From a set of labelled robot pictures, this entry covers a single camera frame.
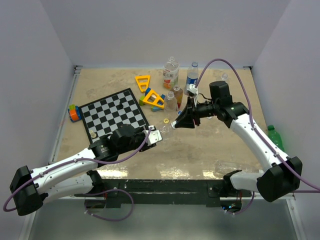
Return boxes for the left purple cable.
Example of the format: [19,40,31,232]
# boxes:
[2,126,155,213]

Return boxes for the dark blue block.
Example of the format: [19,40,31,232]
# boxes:
[145,87,151,95]

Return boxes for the light blue toy block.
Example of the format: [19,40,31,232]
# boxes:
[151,106,162,113]

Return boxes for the green soda bottle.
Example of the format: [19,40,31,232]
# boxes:
[267,125,285,152]

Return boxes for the yellow triangle frame near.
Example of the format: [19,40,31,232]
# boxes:
[142,89,164,109]

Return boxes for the black white chessboard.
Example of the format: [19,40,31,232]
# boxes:
[79,88,149,144]

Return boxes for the clear empty bottle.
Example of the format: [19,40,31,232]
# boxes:
[164,91,178,112]

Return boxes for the blue label water bottle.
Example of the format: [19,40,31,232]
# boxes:
[184,61,199,95]

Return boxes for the yellow triangle frame far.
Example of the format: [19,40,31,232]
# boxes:
[135,75,151,93]

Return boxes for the amber tea bottle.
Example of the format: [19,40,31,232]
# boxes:
[172,85,183,110]

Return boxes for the clear plastic bottle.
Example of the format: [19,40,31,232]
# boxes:
[221,73,229,83]
[159,123,175,140]

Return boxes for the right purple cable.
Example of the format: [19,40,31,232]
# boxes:
[196,58,320,193]

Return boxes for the yellow triangle frame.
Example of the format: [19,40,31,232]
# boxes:
[135,75,151,93]
[142,89,164,109]

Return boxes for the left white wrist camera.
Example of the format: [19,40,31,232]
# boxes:
[145,125,163,146]

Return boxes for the green toy block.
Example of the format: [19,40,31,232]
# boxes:
[139,95,145,106]

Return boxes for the purple cable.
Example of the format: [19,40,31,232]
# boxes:
[196,58,320,193]
[2,126,155,213]

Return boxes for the beige chess piece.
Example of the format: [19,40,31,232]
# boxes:
[89,130,97,139]

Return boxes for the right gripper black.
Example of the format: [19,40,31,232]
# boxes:
[175,96,220,129]

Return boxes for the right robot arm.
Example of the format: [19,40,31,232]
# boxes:
[171,81,303,202]

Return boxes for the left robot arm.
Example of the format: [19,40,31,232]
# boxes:
[3,124,163,216]

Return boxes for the colourful toy block car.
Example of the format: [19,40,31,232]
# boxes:
[68,104,81,123]

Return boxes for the fruit tea bottle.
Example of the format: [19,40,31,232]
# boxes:
[162,56,180,89]

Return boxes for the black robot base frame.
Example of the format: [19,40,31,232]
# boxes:
[90,179,252,208]

